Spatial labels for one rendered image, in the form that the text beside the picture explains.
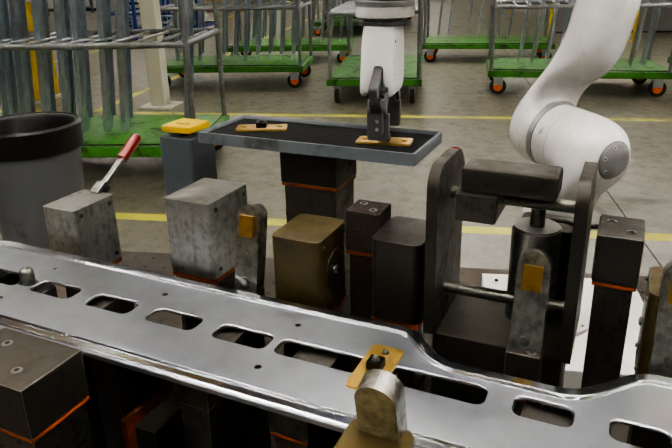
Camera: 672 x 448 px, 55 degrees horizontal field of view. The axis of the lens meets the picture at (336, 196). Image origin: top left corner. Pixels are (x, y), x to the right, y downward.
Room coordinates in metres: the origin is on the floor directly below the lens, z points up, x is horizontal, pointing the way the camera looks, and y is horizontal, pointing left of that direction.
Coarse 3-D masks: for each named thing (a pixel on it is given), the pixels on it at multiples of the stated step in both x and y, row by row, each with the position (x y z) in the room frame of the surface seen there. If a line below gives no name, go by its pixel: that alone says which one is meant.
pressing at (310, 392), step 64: (0, 256) 0.91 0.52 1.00; (64, 256) 0.89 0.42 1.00; (0, 320) 0.72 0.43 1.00; (64, 320) 0.71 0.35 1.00; (128, 320) 0.71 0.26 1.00; (256, 320) 0.70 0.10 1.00; (320, 320) 0.69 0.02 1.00; (192, 384) 0.58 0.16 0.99; (256, 384) 0.57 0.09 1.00; (320, 384) 0.57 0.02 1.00; (512, 384) 0.56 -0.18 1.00; (640, 384) 0.55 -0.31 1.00
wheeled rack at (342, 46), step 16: (240, 0) 9.84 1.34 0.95; (256, 0) 9.82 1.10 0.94; (288, 0) 9.78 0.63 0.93; (304, 0) 9.77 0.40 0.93; (352, 0) 10.63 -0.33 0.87; (240, 16) 10.80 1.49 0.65; (352, 16) 10.63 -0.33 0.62; (240, 32) 10.79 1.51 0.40; (352, 32) 10.63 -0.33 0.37; (240, 48) 9.83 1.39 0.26; (288, 48) 9.76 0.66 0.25; (304, 48) 9.74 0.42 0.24; (320, 48) 9.72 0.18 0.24; (336, 48) 9.70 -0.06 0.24
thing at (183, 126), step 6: (180, 120) 1.12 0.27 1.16; (186, 120) 1.12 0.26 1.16; (192, 120) 1.12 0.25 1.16; (198, 120) 1.12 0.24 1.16; (204, 120) 1.12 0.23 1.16; (162, 126) 1.09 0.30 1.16; (168, 126) 1.08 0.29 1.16; (174, 126) 1.08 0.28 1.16; (180, 126) 1.07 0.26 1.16; (186, 126) 1.07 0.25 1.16; (192, 126) 1.07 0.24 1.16; (198, 126) 1.09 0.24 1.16; (204, 126) 1.10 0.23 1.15; (174, 132) 1.08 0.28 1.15; (180, 132) 1.07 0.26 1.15; (186, 132) 1.07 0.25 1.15; (192, 132) 1.07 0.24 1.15
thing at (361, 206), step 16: (352, 208) 0.82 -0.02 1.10; (368, 208) 0.82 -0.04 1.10; (384, 208) 0.82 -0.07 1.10; (352, 224) 0.81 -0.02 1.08; (368, 224) 0.80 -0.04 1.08; (352, 240) 0.81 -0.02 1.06; (368, 240) 0.80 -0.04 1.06; (352, 256) 0.81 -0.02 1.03; (368, 256) 0.80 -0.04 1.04; (352, 272) 0.81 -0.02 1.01; (368, 272) 0.80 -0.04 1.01; (352, 288) 0.81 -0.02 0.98; (368, 288) 0.80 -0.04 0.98; (352, 304) 0.81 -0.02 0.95; (368, 304) 0.80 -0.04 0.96; (352, 368) 0.81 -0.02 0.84
